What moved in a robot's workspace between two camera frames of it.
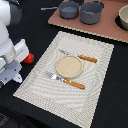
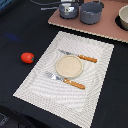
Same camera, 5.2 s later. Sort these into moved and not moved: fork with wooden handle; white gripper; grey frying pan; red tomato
Moved: white gripper
Not moved: fork with wooden handle; grey frying pan; red tomato
